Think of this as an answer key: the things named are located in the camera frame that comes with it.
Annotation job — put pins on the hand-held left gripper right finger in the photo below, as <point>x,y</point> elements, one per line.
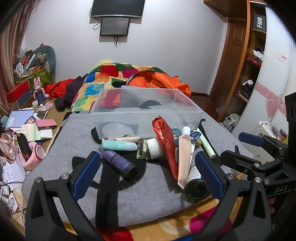
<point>208,176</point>

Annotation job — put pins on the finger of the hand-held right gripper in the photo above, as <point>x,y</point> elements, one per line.
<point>251,139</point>
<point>240,160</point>

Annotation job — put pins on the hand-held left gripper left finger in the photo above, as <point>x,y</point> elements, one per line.
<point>85,173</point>

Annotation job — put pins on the dark green glass bottle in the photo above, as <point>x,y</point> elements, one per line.
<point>195,185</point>

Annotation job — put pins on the peach tube with white cap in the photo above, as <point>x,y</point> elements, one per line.
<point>184,157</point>

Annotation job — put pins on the pale green slim tube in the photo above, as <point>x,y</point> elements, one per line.
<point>207,144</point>

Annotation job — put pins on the purple bottle with black cap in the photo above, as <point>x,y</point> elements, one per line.
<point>118,161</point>

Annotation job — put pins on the mint green tube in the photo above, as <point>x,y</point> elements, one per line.
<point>118,145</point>

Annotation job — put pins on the red and gold packet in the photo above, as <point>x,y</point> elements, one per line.
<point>167,148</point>

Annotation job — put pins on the teal tape roll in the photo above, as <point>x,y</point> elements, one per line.
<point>176,132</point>

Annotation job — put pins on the eraser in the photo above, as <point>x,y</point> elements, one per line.
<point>141,149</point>

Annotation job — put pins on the clear plastic storage box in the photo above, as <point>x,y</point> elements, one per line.
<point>129,109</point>

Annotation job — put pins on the white suitcase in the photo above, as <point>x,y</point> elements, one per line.
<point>263,129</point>

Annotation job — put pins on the white bag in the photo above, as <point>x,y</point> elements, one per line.
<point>232,120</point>

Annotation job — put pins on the pink round holder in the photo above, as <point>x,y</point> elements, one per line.
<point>34,160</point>

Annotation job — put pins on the grey blanket with black pattern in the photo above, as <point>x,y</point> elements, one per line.
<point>150,199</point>

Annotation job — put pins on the red and yellow fleece blanket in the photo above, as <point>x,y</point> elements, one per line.
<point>175,229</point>

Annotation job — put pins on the pink notebook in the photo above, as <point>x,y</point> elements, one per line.
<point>46,123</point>

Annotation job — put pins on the black handheld device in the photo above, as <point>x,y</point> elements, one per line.
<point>24,146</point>

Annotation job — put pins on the white wardrobe sliding door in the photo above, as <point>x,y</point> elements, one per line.
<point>275,76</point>

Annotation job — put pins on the cream paper booklet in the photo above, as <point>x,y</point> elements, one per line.
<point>31,132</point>

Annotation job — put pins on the dark purple garment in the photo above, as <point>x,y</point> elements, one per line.
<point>69,95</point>

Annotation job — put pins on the brown wooden door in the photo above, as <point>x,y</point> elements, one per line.
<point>231,58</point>

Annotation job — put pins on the light blue book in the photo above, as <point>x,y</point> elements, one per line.
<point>19,118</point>

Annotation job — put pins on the navy blue bottle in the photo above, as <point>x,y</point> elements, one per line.
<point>41,98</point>

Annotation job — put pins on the red jacket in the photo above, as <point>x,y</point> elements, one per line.
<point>57,88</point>

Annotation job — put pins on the colourful patchwork quilt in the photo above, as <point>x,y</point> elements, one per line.
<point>97,81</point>

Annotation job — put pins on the orange down jacket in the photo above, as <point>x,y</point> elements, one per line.
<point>166,81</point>

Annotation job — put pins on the red box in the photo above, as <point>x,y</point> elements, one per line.
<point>17,92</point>

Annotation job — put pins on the green cardboard box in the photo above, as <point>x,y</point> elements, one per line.
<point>42,76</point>

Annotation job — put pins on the black printed sign box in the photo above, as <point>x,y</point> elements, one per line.
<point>259,20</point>

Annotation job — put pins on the striped pink curtain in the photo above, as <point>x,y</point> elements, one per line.
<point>9,58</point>

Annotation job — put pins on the small black wall monitor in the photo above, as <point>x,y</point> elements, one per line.
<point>115,26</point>

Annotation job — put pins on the black wall television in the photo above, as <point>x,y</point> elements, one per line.
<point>118,7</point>

